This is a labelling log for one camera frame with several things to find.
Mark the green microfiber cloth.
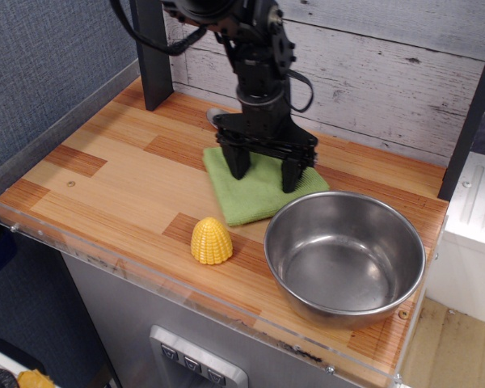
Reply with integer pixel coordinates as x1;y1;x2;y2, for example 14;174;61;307
203;147;330;226

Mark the stainless steel bowl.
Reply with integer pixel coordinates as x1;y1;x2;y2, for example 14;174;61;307
264;192;426;330

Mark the silver toy fridge cabinet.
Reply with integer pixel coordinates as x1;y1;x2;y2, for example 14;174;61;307
64;255;392;387

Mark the yellow object at bottom left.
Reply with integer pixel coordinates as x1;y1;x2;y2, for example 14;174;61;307
17;369;56;388

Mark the white ridged side unit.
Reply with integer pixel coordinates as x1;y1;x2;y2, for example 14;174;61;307
426;152;485;322

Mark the clear acrylic table guard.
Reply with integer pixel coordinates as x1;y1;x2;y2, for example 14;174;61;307
0;60;449;388

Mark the dark grey right post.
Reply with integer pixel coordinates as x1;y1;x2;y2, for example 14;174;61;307
437;64;485;201

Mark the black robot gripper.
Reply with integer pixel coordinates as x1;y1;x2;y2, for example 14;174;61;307
217;98;318;193

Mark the yellow toy corn piece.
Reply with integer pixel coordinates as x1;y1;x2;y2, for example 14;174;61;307
190;217;233;265

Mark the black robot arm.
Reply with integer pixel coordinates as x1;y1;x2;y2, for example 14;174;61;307
111;1;318;193

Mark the metal spoon with blue handle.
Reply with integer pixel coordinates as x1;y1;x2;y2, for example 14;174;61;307
206;108;235;130

